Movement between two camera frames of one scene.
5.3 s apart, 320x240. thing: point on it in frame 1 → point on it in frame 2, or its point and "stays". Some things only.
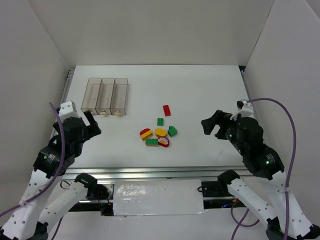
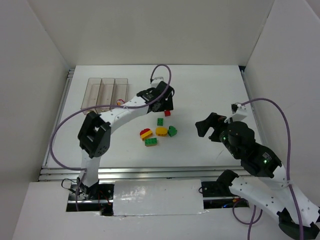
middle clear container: [104, 97] stays
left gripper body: [87, 127] → [169, 100]
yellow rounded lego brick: [160, 132] stays
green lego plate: [151, 141] stays
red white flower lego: [163, 141] → [120, 102]
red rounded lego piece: [143, 131] stays
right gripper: [220, 124] → [215, 128]
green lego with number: [172, 131] stays
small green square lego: [160, 121] stays
